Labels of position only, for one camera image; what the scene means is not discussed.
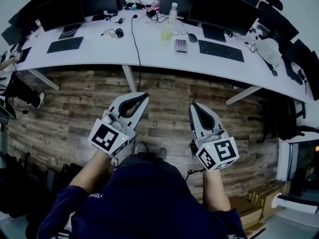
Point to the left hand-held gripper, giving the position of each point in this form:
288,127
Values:
117,143

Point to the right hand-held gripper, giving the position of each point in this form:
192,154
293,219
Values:
219,153

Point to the person's right forearm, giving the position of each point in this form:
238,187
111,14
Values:
215,193

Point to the another person's forearm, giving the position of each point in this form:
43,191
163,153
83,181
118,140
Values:
6,64

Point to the person's left forearm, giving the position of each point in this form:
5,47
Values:
92,173

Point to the white desk leg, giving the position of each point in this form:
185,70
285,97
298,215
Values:
243,94
129,78
45,80

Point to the person's left grey shoe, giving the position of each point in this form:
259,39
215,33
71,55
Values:
141,149

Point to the person's grey shoe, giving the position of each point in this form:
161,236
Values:
141,149
161,153

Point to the person's right grey shoe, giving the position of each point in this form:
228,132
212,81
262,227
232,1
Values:
161,153

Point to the person's dark trousers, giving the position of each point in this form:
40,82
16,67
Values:
147,159

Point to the black keyboard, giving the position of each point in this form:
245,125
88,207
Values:
65,44
221,50

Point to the black computer mouse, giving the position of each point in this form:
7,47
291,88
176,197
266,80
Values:
192,37
119,32

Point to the black-rimmed glasses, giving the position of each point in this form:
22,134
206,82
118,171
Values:
180,32

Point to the black power adapter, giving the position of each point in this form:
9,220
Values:
151,14

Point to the black power brick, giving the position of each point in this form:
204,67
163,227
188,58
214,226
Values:
99,17

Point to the brown cardboard box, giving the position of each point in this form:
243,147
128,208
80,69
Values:
246,213
264,194

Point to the crumpled clear plastic bag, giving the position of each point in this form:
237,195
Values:
268,48

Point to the person's dark navy shirt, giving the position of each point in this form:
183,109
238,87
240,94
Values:
144,203

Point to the pink packet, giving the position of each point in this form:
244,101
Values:
153,8

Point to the clear plastic bottle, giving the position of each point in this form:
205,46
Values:
173,14

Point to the small black monitor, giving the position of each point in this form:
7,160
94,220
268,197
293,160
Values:
101,4

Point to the glass-front cabinet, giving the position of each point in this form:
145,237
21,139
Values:
301,163

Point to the large black monitor with stand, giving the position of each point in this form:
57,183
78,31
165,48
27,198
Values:
224,11

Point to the black laptop screen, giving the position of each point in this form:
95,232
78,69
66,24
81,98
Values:
175,0

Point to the black notebook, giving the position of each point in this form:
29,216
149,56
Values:
24,55

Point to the white roll device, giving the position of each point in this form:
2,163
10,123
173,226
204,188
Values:
296,203

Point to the black office chair with headrest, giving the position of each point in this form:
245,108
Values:
276,19

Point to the black backpack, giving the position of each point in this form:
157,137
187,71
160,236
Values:
30,183

